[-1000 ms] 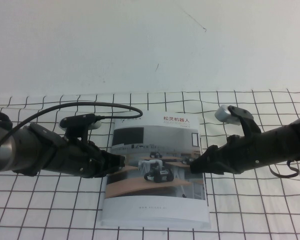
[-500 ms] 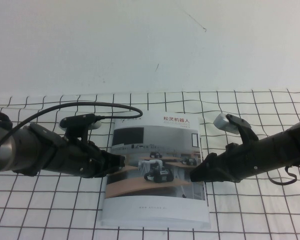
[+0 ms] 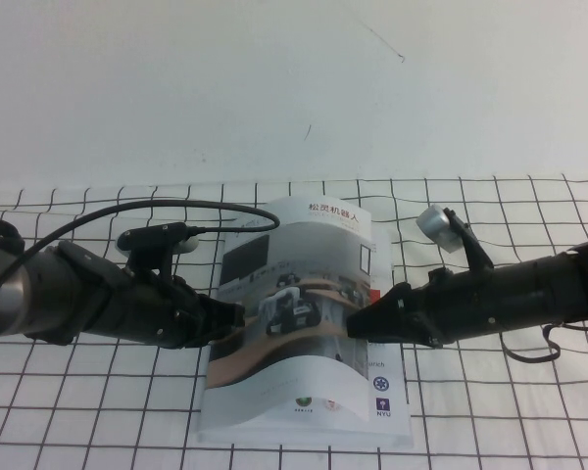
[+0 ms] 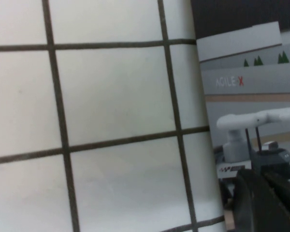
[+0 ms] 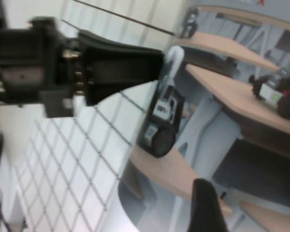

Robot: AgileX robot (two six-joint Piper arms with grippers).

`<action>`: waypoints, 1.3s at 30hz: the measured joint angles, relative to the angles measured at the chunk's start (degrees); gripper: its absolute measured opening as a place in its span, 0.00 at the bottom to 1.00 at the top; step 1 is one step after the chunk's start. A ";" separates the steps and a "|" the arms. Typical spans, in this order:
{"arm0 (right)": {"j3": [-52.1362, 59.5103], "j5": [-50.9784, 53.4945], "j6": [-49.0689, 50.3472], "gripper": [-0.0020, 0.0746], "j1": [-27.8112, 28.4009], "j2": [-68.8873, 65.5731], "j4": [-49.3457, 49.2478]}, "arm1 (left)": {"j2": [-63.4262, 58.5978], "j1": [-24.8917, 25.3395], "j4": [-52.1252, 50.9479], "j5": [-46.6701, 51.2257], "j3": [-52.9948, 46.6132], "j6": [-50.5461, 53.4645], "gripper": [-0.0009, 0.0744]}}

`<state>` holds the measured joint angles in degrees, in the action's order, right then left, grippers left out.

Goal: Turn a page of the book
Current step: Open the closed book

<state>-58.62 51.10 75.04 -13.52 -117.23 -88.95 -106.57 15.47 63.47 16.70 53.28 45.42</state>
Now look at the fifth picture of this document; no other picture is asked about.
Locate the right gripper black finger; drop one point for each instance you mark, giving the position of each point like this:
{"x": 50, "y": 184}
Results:
{"x": 207, "y": 210}

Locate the white black-grid tablecloth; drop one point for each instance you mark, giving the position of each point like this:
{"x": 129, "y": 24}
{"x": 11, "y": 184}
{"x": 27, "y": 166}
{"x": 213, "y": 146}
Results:
{"x": 62, "y": 157}

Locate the AgileX robotics brochure book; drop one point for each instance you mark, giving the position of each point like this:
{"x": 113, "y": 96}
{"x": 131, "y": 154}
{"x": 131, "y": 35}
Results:
{"x": 232, "y": 120}

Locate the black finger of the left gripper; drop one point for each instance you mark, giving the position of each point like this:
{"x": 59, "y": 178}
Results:
{"x": 120, "y": 65}

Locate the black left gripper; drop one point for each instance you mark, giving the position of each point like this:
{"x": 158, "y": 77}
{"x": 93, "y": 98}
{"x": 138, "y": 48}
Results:
{"x": 26, "y": 72}

